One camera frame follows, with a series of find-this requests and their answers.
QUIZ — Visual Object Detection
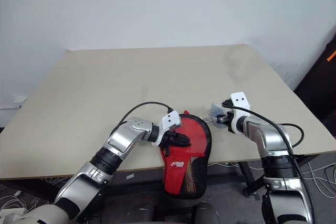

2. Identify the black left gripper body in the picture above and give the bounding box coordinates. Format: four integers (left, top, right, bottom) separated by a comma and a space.
161, 130, 179, 157

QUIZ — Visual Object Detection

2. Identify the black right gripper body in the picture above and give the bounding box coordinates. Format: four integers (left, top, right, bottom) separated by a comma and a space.
221, 99, 235, 125

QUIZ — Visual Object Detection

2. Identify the red round object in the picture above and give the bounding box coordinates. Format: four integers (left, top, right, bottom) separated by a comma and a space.
173, 115, 209, 158

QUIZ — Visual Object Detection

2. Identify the clear black-trimmed zip pouch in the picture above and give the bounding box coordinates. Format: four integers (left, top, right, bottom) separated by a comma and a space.
158, 110, 213, 200

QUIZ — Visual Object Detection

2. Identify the black bag with orange tag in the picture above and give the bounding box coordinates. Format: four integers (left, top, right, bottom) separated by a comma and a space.
293, 23, 336, 141

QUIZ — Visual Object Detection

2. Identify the dark grey rounded shape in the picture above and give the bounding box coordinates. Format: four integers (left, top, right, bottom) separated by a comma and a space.
193, 201, 220, 224

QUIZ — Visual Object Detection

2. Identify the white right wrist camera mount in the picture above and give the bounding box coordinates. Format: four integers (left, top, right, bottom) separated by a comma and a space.
226, 91, 253, 134

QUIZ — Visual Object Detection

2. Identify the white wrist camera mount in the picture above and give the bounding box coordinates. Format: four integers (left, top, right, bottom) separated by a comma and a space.
226, 91, 253, 134
156, 112, 183, 148

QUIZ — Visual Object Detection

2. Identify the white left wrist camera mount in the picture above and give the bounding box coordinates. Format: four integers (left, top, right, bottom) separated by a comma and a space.
156, 112, 183, 148

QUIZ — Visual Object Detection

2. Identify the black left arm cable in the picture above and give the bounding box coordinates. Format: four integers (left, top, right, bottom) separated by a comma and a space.
115, 102, 174, 133

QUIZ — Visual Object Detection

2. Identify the black table leg frame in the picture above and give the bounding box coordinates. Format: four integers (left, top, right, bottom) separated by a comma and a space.
237, 160, 265, 200

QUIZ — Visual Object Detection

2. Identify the white floor cable tangle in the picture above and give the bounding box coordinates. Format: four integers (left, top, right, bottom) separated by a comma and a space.
0, 178, 55, 210
301, 158, 336, 199

